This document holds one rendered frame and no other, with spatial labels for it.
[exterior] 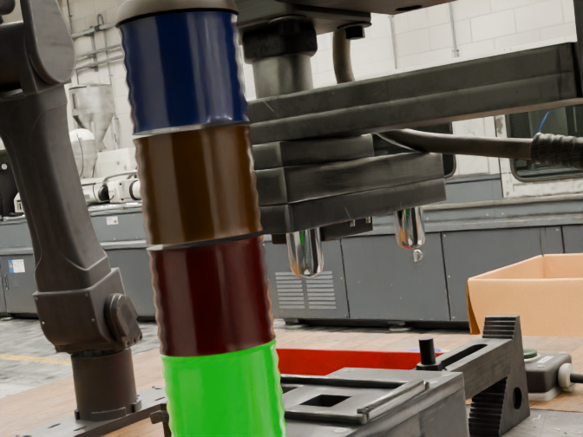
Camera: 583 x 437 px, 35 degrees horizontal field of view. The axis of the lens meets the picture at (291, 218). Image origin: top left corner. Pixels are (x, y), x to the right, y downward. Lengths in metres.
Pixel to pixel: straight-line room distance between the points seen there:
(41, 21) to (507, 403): 0.53
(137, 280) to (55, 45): 6.93
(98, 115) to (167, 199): 8.80
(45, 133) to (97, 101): 8.18
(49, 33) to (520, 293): 2.23
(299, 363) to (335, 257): 5.37
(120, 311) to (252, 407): 0.66
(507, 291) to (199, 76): 2.70
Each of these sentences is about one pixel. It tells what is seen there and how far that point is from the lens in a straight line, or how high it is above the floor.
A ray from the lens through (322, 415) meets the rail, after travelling 0.57.
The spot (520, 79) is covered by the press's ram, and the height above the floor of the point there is 1.17.
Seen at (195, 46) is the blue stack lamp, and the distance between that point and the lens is 0.28.
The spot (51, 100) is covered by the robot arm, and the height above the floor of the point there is 1.23.
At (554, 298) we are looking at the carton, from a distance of 2.89.
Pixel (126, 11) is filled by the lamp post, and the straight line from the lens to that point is 0.29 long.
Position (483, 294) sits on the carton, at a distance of 3.00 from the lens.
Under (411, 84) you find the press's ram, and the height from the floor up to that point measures 1.18.
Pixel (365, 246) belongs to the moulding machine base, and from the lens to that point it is 6.13.
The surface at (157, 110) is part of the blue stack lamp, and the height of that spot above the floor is 1.16.
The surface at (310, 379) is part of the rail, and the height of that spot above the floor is 0.99.
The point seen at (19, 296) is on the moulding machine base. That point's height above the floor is 0.25.
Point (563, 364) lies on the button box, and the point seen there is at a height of 0.93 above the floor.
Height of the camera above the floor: 1.14
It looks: 3 degrees down
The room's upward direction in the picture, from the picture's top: 7 degrees counter-clockwise
